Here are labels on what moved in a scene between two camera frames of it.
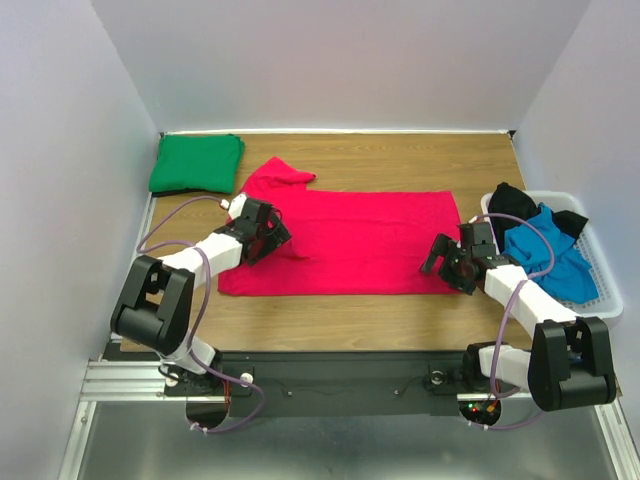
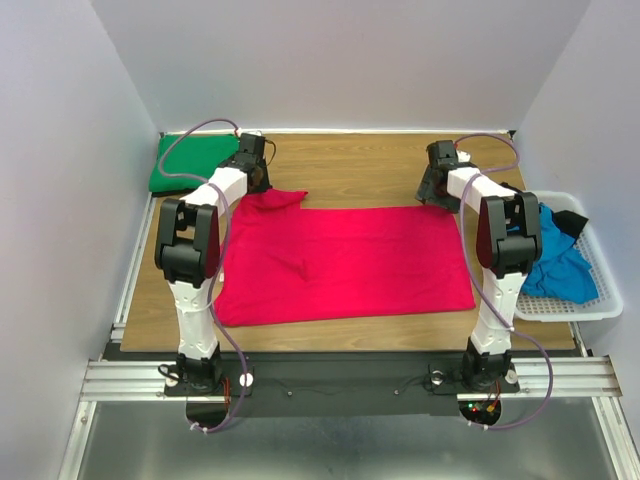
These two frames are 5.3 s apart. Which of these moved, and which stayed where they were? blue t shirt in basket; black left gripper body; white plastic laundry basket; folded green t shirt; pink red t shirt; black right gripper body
Moved: pink red t shirt; black right gripper body; black left gripper body
Stayed: white plastic laundry basket; folded green t shirt; blue t shirt in basket
